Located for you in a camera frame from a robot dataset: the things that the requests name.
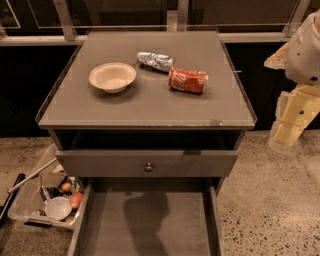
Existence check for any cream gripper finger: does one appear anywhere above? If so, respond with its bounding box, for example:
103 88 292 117
268 84 320 149
264 43 288 70

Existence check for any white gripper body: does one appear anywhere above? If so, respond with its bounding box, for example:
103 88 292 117
285 10 320 86

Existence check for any red coke can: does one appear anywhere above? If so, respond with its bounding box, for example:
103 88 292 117
169 68 208 94

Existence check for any grey drawer cabinet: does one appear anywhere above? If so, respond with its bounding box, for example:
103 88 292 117
35 30 258 256

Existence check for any round metal drawer knob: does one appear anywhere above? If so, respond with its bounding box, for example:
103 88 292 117
144 162 153 172

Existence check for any open middle drawer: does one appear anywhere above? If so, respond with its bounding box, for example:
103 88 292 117
67 179 226 256

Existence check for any closed top drawer front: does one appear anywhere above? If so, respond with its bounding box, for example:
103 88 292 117
56 150 238 178

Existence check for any crumpled silver foil bag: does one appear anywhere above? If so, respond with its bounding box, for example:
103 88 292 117
137 51 175 73

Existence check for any beige paper bowl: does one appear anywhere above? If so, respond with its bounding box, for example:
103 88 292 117
89 63 137 94

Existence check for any red apple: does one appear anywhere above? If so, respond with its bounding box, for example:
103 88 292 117
69 192 84 209

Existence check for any orange fruit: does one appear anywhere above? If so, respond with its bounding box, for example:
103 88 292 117
61 182 72 193

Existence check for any small white bowl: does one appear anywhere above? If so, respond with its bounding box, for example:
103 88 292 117
45 197 72 221

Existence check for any clear plastic storage bin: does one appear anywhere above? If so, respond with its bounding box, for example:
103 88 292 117
8 144 84 230

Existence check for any metal window frame rail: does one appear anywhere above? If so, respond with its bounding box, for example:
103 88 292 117
0 0 317 46

